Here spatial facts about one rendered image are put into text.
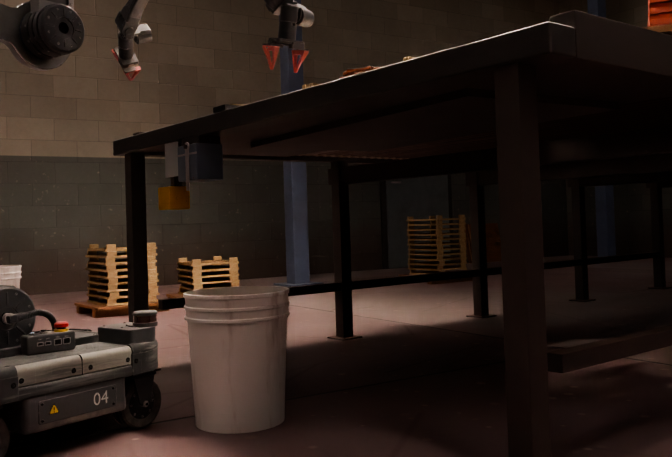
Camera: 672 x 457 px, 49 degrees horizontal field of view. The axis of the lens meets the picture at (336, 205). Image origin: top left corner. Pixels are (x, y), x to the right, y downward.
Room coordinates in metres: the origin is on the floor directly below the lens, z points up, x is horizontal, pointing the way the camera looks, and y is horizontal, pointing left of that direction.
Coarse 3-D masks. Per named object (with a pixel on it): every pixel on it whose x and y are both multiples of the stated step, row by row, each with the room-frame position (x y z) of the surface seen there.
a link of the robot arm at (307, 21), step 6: (282, 0) 2.33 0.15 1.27; (288, 0) 2.34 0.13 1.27; (300, 6) 2.40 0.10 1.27; (276, 12) 2.37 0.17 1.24; (306, 12) 2.38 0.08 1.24; (312, 12) 2.41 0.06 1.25; (306, 18) 2.38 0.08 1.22; (312, 18) 2.40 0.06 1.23; (300, 24) 2.38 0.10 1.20; (306, 24) 2.40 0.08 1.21
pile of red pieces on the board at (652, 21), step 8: (648, 0) 2.27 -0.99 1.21; (656, 0) 2.20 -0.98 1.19; (664, 0) 2.20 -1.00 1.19; (648, 8) 2.25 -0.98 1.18; (656, 8) 2.19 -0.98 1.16; (664, 8) 2.19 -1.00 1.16; (648, 16) 2.25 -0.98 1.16; (656, 16) 2.20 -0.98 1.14; (664, 16) 2.19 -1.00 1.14; (648, 24) 2.23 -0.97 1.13; (656, 24) 2.19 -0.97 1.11; (664, 24) 2.18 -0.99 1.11
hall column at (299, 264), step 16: (288, 48) 6.74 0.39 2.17; (288, 64) 6.73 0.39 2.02; (288, 80) 6.74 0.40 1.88; (288, 176) 6.78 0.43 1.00; (304, 176) 6.80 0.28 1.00; (288, 192) 6.79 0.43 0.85; (304, 192) 6.80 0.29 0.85; (288, 208) 6.80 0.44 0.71; (304, 208) 6.80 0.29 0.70; (288, 224) 6.81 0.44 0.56; (304, 224) 6.80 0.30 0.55; (288, 240) 6.81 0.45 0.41; (304, 240) 6.79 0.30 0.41; (288, 256) 6.82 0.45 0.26; (304, 256) 6.79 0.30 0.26; (288, 272) 6.83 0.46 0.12; (304, 272) 6.79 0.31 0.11
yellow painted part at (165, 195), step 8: (176, 176) 2.61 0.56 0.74; (176, 184) 2.61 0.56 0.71; (160, 192) 2.61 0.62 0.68; (168, 192) 2.56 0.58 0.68; (176, 192) 2.57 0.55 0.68; (184, 192) 2.59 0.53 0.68; (160, 200) 2.61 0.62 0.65; (168, 200) 2.56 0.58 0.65; (176, 200) 2.57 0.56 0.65; (184, 200) 2.59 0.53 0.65; (160, 208) 2.61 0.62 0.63; (168, 208) 2.57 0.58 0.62; (176, 208) 2.57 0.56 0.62; (184, 208) 2.59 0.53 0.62
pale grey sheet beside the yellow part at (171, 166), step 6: (168, 144) 2.61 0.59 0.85; (174, 144) 2.57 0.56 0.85; (168, 150) 2.61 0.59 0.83; (174, 150) 2.58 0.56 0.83; (168, 156) 2.61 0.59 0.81; (174, 156) 2.58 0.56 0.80; (168, 162) 2.61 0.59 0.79; (174, 162) 2.58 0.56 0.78; (168, 168) 2.62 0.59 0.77; (174, 168) 2.58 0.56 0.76; (168, 174) 2.62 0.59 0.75; (174, 174) 2.58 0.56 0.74
